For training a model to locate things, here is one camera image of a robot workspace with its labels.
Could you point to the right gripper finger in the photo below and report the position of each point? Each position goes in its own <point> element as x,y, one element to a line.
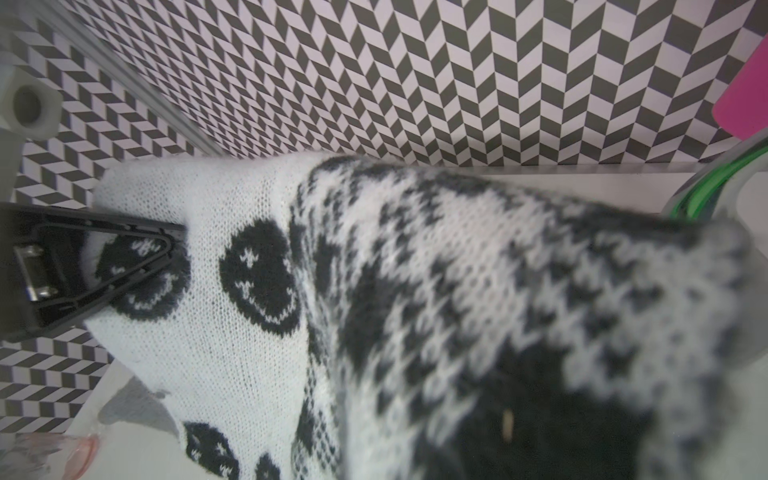
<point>44,290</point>

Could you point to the smiley houndstooth knit scarf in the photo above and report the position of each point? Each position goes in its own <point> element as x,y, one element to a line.
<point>338,317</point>

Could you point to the pink transparent cup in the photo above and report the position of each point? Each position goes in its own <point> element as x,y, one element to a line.
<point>48,456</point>

